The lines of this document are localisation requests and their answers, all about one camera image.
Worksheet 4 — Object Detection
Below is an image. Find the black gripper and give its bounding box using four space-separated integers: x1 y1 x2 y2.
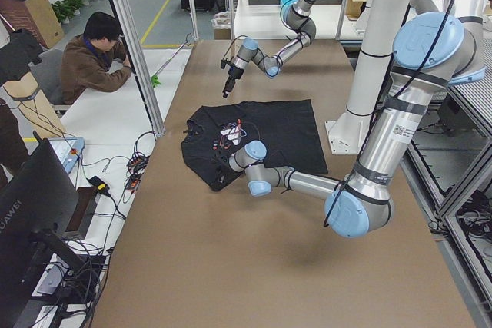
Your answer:
221 59 244 92

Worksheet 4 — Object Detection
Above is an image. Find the black t-shirt with logo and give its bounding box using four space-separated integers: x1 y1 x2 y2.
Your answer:
181 99 328 191

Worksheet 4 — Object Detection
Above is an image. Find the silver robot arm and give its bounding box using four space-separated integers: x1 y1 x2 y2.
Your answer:
221 0 487 237
221 0 317 98

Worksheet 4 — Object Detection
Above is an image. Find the person in brown jacket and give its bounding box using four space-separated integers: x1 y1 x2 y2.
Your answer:
59 12 132 104

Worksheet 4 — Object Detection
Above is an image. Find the teach pendant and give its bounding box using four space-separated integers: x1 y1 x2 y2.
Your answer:
48 137 85 174

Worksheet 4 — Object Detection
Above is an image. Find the cardboard box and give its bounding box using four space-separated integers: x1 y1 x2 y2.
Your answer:
1 0 65 48

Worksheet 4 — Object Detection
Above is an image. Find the black computer monitor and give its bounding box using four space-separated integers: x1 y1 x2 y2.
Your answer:
1 139 78 327

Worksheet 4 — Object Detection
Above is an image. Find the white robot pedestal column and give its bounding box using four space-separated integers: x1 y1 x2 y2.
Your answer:
326 0 409 154

